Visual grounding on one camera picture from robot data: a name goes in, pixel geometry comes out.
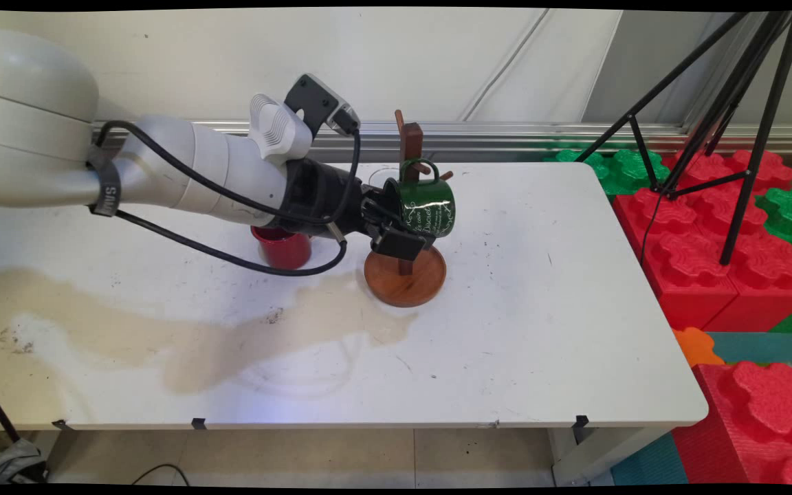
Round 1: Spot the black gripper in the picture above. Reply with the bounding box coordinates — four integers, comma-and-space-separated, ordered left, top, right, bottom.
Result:
276, 159, 435, 263

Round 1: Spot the green enamel mug white lettering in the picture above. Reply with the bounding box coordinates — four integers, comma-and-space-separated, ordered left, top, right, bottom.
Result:
384, 158, 457, 239

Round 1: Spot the brown wooden mug tree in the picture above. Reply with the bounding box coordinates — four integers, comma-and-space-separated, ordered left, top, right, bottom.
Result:
364, 108, 453, 308

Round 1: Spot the red enamel mug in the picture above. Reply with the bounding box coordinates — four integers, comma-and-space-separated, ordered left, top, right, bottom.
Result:
251, 225, 314, 270

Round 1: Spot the green foam block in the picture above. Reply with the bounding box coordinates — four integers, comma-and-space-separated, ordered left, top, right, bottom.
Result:
753, 187, 792, 289
544, 141, 673, 197

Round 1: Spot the large red foam block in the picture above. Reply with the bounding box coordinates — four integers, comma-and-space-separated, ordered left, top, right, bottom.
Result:
613, 187, 740, 332

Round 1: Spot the white table leg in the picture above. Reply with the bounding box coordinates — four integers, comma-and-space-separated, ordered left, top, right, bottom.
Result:
550, 426, 673, 487

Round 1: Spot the orange foam piece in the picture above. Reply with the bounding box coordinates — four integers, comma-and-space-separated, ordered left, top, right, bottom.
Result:
671, 327, 725, 369

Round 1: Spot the teal foam mat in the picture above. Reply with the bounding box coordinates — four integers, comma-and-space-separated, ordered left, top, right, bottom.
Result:
705, 331, 792, 365
609, 432, 690, 486

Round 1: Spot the black tripod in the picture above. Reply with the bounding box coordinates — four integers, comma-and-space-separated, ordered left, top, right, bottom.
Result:
575, 10, 792, 266

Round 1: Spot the tall red foam block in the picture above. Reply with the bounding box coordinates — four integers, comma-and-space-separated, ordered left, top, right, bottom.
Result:
671, 361, 792, 486

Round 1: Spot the grey floor bundle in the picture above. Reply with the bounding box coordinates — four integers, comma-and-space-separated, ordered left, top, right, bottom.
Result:
0, 439, 46, 486

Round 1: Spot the aluminium wall rail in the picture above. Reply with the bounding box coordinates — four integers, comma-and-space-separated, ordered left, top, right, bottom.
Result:
91, 120, 792, 163

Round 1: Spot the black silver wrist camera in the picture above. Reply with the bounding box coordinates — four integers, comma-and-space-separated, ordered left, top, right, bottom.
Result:
284, 73, 362, 136

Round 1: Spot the white ribbed camera mount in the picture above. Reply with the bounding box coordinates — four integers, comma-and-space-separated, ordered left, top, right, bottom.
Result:
247, 93, 314, 166

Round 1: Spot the black cable with metal plug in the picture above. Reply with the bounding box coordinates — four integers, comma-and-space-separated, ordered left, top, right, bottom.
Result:
113, 208, 349, 278

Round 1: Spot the black velcro strap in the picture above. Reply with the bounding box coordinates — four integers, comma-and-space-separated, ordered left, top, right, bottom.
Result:
86, 143, 124, 219

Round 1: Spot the black floor cable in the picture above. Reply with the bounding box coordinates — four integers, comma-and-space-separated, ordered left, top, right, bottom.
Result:
131, 463, 191, 486

